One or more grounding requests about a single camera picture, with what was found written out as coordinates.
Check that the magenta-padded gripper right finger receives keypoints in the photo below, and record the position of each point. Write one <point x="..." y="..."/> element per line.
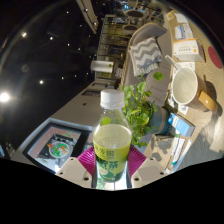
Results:
<point x="146" y="171"/>

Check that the green tea plastic bottle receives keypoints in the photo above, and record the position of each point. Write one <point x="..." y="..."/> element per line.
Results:
<point x="111" y="140"/>

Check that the grey curved sofa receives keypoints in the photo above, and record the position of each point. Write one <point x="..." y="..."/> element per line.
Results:
<point x="165" y="46"/>

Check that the small blue white pack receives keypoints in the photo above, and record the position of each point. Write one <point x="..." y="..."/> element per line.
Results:
<point x="179" y="32"/>

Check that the white paper leaflet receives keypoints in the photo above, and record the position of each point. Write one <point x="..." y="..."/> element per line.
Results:
<point x="180" y="150"/>

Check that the green potted plant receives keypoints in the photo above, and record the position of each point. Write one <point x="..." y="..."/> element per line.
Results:
<point x="140" y="110"/>

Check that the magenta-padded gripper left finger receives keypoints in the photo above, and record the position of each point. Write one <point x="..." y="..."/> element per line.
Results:
<point x="75" y="171"/>

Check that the brown ceramic mug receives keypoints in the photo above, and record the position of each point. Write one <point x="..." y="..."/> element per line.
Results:
<point x="185" y="86"/>

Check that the white printed paper card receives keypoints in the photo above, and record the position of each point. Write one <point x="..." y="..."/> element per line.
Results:
<point x="188" y="31"/>

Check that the grey white chevron pillow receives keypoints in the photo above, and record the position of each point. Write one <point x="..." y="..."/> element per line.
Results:
<point x="145" y="56"/>

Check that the white box with orange edge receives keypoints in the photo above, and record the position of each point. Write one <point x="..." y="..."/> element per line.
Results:
<point x="186" y="50"/>

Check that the group of ceiling lights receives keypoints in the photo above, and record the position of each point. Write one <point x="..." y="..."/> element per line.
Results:
<point x="4" y="97"/>

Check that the yellow table card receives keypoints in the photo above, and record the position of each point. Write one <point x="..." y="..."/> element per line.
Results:
<point x="170" y="15"/>

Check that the white paper napkin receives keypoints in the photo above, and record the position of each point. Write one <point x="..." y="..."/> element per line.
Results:
<point x="181" y="17"/>

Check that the small blue box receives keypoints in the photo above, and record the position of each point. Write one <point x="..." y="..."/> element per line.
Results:
<point x="181" y="125"/>

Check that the group of dining chairs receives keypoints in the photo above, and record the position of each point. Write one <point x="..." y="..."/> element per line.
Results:
<point x="135" y="13"/>

